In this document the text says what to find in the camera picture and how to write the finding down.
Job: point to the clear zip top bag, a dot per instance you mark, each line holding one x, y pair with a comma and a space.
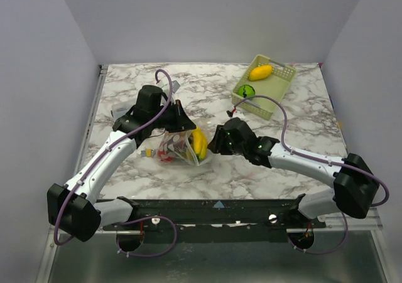
181, 144

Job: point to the cream plastic basket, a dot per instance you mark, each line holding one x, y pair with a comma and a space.
275, 86

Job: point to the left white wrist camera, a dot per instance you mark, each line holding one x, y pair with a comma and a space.
165, 86

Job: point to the aluminium frame rail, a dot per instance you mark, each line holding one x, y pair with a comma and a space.
371, 222

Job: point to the yellow toy lemon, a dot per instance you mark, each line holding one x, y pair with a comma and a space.
260, 72

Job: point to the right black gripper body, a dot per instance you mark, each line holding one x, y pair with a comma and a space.
222, 137

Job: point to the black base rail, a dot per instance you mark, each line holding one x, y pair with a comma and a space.
214, 221

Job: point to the clear plastic screw box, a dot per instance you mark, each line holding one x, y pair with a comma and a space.
120, 109

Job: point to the red toy bell pepper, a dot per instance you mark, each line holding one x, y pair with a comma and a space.
165, 157

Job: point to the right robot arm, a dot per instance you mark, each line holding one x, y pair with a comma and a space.
351, 189

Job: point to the yellow toy banana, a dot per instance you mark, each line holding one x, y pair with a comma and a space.
199, 143

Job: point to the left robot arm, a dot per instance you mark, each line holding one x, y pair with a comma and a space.
73, 206

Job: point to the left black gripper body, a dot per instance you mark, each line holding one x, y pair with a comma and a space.
167, 120

